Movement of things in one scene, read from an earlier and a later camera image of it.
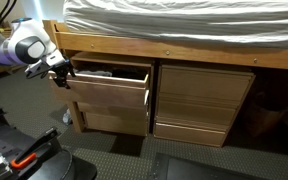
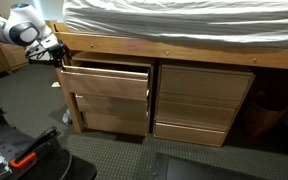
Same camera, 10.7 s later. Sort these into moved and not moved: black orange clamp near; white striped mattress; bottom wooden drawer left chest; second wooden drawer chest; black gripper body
Moved: black gripper body
Not moved: bottom wooden drawer left chest; white striped mattress; black orange clamp near; second wooden drawer chest
